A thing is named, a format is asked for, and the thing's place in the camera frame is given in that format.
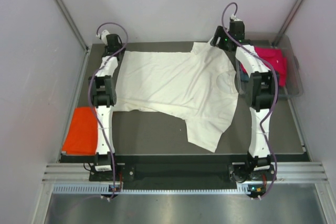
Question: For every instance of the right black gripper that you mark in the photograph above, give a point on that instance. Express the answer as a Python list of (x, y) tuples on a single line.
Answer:
[(220, 32)]

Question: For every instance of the white t shirt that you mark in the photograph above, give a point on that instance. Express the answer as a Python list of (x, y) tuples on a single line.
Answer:
[(197, 87)]

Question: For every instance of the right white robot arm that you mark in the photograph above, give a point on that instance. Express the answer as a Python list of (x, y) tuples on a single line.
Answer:
[(260, 94)]

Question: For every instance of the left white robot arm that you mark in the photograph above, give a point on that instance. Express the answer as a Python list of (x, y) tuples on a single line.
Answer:
[(103, 98)]

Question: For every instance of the blue t shirt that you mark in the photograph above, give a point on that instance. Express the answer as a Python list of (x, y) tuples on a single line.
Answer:
[(243, 75)]

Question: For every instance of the pink t shirt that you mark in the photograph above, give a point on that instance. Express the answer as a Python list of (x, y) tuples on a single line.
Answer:
[(275, 58)]

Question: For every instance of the clear plastic bin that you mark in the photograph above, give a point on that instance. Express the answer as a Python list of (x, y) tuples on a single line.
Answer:
[(293, 87)]

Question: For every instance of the orange folded t shirt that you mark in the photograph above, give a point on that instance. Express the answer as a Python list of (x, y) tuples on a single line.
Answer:
[(82, 136)]

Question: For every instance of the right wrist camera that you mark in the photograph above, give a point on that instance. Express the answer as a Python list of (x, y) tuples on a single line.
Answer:
[(235, 20)]

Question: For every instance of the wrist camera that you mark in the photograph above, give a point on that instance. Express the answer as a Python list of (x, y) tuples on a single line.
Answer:
[(235, 20), (103, 36)]

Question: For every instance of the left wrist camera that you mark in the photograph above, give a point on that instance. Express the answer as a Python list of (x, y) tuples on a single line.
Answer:
[(103, 36)]

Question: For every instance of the grey slotted cable duct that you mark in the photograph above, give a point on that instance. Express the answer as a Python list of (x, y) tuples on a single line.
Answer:
[(109, 189)]

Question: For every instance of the aluminium frame rail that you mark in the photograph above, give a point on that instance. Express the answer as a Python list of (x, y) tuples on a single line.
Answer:
[(287, 172)]

